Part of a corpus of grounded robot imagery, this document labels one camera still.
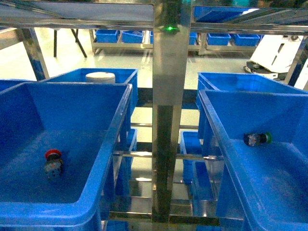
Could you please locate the green push button switch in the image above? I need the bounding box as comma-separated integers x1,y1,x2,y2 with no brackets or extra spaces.
243,132,272,147

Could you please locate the red push button switch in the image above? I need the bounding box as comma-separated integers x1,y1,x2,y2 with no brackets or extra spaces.
44,149,64,180

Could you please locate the blue bin rear left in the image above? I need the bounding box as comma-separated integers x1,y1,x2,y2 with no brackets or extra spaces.
42,68,138,115

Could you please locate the blue bin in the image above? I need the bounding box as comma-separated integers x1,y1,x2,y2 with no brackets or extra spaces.
197,72,308,114
0,82,132,231
199,90,308,231
42,68,138,115

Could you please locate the blue bin rear right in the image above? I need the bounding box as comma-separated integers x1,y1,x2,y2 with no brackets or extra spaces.
197,72,308,114

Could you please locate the white round container lid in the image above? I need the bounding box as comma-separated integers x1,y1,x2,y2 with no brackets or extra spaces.
85,72,116,84

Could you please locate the blue bin front left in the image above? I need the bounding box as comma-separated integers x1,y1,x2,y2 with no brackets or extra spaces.
0,82,132,231

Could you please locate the blue bin front right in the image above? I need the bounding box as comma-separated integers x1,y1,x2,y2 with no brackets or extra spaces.
199,90,308,231

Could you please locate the steel shelf upright post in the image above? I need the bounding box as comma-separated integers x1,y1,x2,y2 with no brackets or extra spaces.
152,0,192,223

